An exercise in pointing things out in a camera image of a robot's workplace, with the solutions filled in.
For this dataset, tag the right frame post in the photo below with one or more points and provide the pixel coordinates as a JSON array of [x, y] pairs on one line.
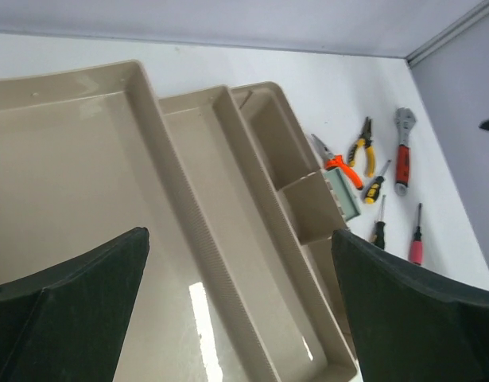
[[461, 25]]

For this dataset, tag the black yellow screwdriver upper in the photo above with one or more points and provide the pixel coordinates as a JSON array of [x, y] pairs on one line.
[[372, 193]]

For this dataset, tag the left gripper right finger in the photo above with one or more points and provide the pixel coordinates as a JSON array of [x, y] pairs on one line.
[[409, 323]]

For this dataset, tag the yellow handled pliers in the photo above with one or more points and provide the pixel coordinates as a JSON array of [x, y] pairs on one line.
[[364, 141]]

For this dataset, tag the black yellow screwdriver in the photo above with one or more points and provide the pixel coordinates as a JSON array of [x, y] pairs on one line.
[[372, 193], [378, 238]]

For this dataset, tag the red handled adjustable wrench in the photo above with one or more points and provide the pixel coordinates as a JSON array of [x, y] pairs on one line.
[[404, 120]]

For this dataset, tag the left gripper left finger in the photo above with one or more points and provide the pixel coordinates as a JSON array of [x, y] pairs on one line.
[[69, 321]]

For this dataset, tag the orange handled long-nose pliers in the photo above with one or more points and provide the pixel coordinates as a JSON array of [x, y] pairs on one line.
[[332, 161]]

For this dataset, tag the beige toolbox tray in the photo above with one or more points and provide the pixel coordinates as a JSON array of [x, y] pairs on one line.
[[229, 291]]

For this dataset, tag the black yellow screwdriver lower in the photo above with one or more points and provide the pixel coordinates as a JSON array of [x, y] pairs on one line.
[[378, 238]]

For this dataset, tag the translucent brown toolbox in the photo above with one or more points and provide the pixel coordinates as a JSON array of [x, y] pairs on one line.
[[292, 159]]

